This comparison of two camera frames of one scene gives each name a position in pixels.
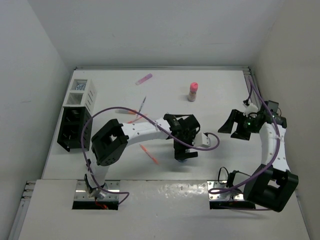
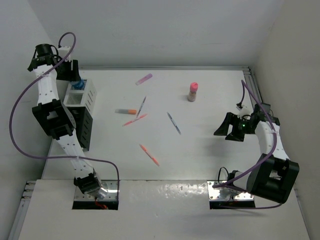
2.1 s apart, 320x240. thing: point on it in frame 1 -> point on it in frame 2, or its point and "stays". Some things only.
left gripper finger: (191, 155) -> (76, 77)
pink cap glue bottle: (194, 87) stays
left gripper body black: (188, 137) -> (64, 72)
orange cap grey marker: (123, 111) stays
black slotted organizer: (72, 120) stays
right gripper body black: (246, 123) stays
